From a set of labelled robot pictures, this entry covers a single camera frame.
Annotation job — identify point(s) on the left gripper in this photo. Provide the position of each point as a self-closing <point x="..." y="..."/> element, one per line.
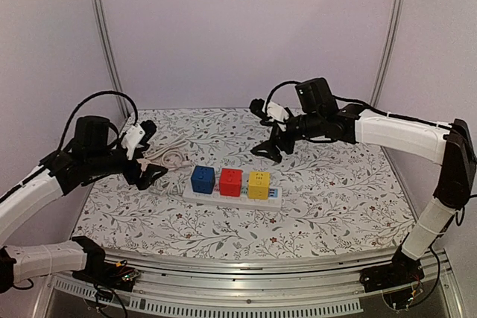
<point x="132" y="176"/>

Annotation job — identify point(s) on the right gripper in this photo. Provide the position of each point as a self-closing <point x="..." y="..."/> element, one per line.
<point x="279" y="135"/>

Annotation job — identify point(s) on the yellow cube socket adapter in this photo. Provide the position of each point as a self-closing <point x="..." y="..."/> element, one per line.
<point x="258" y="185"/>

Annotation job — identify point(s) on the white multicolour power strip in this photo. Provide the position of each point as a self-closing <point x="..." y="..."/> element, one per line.
<point x="273" y="203"/>

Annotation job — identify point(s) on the red cube socket adapter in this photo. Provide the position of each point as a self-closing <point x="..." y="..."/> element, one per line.
<point x="230" y="182"/>

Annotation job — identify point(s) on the blue cube socket adapter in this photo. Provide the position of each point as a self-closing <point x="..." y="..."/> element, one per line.
<point x="203" y="179"/>

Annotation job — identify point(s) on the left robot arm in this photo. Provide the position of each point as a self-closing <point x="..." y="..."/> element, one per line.
<point x="88" y="157"/>

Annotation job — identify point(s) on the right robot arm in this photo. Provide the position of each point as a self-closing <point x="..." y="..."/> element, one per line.
<point x="328" y="118"/>

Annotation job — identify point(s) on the floral table mat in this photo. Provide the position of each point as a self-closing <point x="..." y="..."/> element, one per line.
<point x="337" y="198"/>

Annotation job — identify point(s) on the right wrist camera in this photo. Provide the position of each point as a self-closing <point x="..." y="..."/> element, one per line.
<point x="271" y="113"/>

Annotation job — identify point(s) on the left aluminium frame post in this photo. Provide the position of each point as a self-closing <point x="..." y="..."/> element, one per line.
<point x="106" y="45"/>

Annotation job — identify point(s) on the aluminium frame post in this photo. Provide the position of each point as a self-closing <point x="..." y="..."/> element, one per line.
<point x="385" y="59"/>
<point x="106" y="45"/>

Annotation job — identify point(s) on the right aluminium frame post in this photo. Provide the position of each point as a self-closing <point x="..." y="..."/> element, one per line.
<point x="385" y="59"/>

